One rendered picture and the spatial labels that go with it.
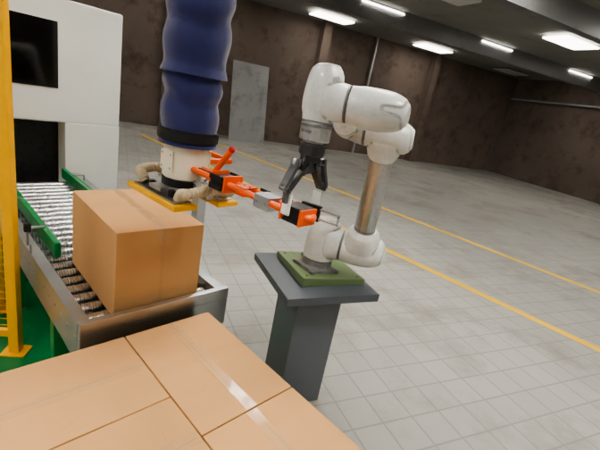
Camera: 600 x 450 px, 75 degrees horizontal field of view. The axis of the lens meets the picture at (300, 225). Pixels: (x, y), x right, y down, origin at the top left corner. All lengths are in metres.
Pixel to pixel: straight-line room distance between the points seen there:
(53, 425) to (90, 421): 0.10
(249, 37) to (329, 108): 12.08
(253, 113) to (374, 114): 11.51
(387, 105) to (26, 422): 1.38
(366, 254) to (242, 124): 10.71
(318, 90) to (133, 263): 1.12
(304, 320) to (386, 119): 1.24
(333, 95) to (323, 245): 0.99
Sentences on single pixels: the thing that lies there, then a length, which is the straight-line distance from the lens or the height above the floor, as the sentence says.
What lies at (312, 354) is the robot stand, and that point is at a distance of 2.19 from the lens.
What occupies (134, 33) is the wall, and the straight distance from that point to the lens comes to 12.61.
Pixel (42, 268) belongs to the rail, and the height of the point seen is 0.59.
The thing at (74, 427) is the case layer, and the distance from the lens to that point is 1.49.
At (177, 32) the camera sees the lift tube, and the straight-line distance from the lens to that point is 1.48.
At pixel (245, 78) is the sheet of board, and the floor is 1.82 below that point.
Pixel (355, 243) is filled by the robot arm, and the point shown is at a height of 1.00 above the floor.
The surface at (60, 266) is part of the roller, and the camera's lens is 2.41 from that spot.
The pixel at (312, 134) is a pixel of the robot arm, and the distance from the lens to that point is 1.10.
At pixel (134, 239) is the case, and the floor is 0.91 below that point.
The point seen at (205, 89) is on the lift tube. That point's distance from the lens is 1.47.
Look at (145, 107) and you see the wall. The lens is 12.65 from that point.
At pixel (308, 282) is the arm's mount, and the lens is 1.89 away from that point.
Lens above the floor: 1.60
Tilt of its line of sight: 18 degrees down
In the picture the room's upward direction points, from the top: 11 degrees clockwise
